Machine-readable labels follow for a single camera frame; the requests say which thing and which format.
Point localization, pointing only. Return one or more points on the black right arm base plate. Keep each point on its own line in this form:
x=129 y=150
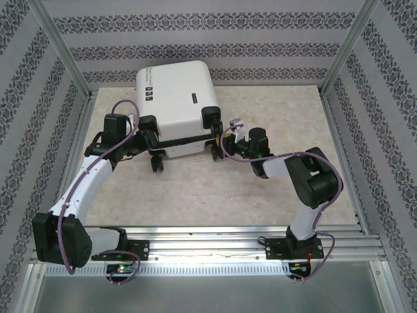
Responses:
x=277 y=249

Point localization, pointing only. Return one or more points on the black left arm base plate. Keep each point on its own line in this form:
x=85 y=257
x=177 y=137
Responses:
x=143 y=249

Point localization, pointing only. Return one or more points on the small circuit board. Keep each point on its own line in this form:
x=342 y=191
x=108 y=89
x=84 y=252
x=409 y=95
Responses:
x=120 y=269
x=298 y=268

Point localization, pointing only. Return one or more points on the aluminium mounting rail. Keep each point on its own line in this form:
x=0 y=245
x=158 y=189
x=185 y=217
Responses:
x=208 y=243

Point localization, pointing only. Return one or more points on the aluminium side rail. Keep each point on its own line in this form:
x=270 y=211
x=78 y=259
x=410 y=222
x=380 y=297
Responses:
x=329 y=111
x=74 y=143

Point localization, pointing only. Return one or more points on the white hard-shell suitcase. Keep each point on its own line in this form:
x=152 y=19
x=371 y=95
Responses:
x=176 y=98

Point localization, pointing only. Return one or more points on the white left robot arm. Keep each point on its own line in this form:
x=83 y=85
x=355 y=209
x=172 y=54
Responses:
x=84 y=186

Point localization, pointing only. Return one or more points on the aluminium corner post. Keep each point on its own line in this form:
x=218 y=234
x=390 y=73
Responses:
x=60 y=42
x=349 y=42

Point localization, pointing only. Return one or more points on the grey metal panel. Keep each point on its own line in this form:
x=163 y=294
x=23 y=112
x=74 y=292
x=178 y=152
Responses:
x=208 y=293

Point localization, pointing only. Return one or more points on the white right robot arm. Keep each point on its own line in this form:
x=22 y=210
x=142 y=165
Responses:
x=312 y=176

